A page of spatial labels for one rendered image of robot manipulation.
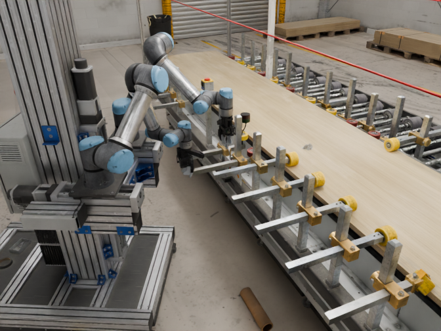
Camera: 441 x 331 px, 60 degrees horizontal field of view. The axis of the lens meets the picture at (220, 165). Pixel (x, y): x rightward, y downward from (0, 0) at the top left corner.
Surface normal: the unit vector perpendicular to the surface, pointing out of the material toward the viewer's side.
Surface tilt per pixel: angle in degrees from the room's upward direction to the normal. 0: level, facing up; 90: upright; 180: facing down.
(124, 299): 0
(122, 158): 96
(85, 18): 90
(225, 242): 0
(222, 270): 0
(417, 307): 90
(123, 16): 90
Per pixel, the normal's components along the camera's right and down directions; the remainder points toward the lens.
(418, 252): -0.01, -0.87
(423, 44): -0.91, 0.22
